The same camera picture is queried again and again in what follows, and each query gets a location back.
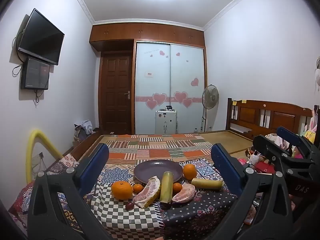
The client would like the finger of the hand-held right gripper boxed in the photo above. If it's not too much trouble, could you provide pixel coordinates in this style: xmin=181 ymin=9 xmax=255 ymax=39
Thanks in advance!
xmin=252 ymin=135 xmax=315 ymax=173
xmin=276 ymin=126 xmax=320 ymax=158

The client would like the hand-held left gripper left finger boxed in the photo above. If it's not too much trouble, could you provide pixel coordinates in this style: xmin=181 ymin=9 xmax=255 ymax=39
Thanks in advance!
xmin=27 ymin=144 xmax=113 ymax=240

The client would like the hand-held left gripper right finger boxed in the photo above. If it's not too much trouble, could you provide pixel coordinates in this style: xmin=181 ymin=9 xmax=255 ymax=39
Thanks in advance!
xmin=211 ymin=144 xmax=295 ymax=240

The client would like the large orange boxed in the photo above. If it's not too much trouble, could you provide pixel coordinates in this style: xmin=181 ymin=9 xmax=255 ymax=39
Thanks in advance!
xmin=111 ymin=181 xmax=133 ymax=200
xmin=183 ymin=163 xmax=197 ymax=180

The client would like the peeled pink pomelo segment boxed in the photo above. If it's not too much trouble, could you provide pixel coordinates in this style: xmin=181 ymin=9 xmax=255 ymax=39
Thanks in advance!
xmin=172 ymin=183 xmax=196 ymax=203

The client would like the pomelo segment with yellow rind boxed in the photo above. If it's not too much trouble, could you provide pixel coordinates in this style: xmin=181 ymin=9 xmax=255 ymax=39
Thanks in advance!
xmin=133 ymin=176 xmax=161 ymax=209

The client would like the purple plate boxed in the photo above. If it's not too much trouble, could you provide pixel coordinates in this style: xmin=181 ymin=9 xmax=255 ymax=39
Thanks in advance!
xmin=133 ymin=159 xmax=184 ymax=184

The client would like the sugarcane piece with rough end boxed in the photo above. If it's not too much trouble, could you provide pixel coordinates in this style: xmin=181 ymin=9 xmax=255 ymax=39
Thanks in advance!
xmin=160 ymin=171 xmax=174 ymax=204

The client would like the colourful tile-patterned cloth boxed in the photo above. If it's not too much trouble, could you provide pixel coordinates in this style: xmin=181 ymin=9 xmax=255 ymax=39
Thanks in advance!
xmin=96 ymin=159 xmax=218 ymax=188

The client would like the red packet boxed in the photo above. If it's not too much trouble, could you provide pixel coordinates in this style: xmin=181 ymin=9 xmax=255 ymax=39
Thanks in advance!
xmin=255 ymin=161 xmax=274 ymax=174

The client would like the pink and yellow plush toy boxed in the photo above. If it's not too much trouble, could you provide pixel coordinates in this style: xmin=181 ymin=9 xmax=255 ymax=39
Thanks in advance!
xmin=304 ymin=110 xmax=320 ymax=143

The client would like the wooden bed footboard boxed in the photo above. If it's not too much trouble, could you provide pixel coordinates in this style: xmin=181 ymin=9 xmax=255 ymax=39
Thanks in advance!
xmin=62 ymin=127 xmax=105 ymax=163

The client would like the woven bed mat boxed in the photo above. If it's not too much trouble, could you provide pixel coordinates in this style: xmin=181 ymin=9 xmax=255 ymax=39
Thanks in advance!
xmin=200 ymin=130 xmax=253 ymax=155

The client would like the pile of clothes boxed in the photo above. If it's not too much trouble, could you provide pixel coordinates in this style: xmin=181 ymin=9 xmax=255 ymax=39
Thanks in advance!
xmin=74 ymin=119 xmax=95 ymax=142

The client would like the wooden bed headboard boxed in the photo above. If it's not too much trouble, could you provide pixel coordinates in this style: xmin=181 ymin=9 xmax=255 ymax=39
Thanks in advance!
xmin=226 ymin=98 xmax=313 ymax=140

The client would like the green checkered cloth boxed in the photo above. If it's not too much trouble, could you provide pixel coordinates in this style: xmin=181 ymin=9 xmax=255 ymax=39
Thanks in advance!
xmin=90 ymin=180 xmax=163 ymax=240

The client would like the dark floral cloth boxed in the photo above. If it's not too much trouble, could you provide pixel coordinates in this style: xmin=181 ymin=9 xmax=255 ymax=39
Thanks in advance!
xmin=155 ymin=190 xmax=238 ymax=240

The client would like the yellow foam tube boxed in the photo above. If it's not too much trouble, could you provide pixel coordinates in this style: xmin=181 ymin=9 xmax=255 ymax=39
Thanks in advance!
xmin=26 ymin=129 xmax=63 ymax=183

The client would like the striped patchwork blanket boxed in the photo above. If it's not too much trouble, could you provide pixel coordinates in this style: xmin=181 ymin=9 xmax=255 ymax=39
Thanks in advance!
xmin=100 ymin=134 xmax=213 ymax=163

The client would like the white hanging object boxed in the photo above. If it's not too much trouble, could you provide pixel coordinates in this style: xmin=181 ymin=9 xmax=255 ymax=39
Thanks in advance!
xmin=314 ymin=57 xmax=320 ymax=88

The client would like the standing electric fan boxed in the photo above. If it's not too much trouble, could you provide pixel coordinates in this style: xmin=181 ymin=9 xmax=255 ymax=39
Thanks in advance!
xmin=201 ymin=84 xmax=220 ymax=132

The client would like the brown wooden door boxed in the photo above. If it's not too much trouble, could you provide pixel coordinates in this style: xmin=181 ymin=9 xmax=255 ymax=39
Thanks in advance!
xmin=100 ymin=51 xmax=133 ymax=134

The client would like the group of pink heart stickers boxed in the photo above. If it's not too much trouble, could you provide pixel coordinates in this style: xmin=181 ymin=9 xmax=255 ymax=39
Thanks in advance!
xmin=146 ymin=50 xmax=200 ymax=109

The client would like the red floral quilt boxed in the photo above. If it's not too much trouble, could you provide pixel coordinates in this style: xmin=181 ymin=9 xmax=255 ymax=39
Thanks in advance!
xmin=7 ymin=154 xmax=83 ymax=230

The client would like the frosted sliding wardrobe door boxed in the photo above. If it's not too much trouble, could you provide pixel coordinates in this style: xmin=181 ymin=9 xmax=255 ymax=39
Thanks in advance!
xmin=136 ymin=42 xmax=171 ymax=134
xmin=171 ymin=44 xmax=204 ymax=132

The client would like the wooden wardrobe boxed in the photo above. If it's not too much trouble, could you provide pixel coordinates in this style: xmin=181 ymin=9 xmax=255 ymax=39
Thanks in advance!
xmin=89 ymin=22 xmax=208 ymax=134

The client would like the black cable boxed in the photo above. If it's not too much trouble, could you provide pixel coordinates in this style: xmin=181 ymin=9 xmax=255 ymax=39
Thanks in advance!
xmin=11 ymin=64 xmax=24 ymax=77
xmin=34 ymin=89 xmax=44 ymax=108

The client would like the small black wall monitor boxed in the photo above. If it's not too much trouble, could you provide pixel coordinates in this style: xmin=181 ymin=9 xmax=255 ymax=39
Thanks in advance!
xmin=21 ymin=57 xmax=50 ymax=90

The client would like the black wall television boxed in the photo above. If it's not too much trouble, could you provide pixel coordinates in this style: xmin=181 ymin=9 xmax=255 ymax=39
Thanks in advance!
xmin=17 ymin=8 xmax=65 ymax=66

